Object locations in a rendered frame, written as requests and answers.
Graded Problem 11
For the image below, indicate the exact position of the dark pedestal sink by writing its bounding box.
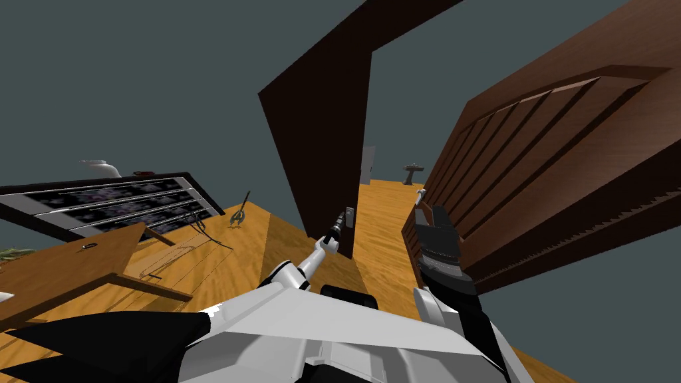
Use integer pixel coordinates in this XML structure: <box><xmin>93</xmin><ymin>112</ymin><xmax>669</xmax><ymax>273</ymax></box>
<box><xmin>402</xmin><ymin>163</ymin><xmax>426</xmax><ymax>187</ymax></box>

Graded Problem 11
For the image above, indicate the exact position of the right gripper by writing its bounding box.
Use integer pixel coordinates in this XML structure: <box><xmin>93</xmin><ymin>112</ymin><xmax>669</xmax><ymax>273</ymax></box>
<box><xmin>414</xmin><ymin>204</ymin><xmax>463</xmax><ymax>261</ymax></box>

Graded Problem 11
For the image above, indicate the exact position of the black and white cabinet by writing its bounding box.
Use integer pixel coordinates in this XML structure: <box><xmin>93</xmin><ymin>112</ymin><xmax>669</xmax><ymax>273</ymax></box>
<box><xmin>0</xmin><ymin>171</ymin><xmax>226</xmax><ymax>243</ymax></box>

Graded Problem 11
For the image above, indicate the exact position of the brown wooden table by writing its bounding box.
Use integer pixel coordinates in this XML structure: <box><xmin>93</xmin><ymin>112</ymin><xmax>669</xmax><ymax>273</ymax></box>
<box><xmin>0</xmin><ymin>222</ymin><xmax>194</xmax><ymax>332</ymax></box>

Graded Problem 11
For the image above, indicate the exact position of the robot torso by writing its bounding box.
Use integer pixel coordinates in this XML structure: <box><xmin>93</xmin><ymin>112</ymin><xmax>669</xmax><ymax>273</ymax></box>
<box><xmin>178</xmin><ymin>281</ymin><xmax>513</xmax><ymax>383</ymax></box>

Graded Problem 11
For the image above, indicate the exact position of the small black floor stand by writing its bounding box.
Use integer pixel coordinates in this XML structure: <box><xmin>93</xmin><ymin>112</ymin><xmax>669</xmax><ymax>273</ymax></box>
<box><xmin>229</xmin><ymin>191</ymin><xmax>251</xmax><ymax>230</ymax></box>

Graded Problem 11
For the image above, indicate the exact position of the grey door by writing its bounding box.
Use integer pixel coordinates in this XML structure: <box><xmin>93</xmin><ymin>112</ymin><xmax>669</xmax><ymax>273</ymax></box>
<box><xmin>361</xmin><ymin>146</ymin><xmax>376</xmax><ymax>185</ymax></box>

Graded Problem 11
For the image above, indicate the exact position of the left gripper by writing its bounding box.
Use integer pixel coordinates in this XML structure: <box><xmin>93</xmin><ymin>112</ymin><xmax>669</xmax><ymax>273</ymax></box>
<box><xmin>324</xmin><ymin>211</ymin><xmax>348</xmax><ymax>246</ymax></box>

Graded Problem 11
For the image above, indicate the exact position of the brown panelled door leaf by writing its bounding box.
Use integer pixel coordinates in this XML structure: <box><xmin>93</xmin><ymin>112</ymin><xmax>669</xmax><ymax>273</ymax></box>
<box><xmin>401</xmin><ymin>0</ymin><xmax>681</xmax><ymax>297</ymax></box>

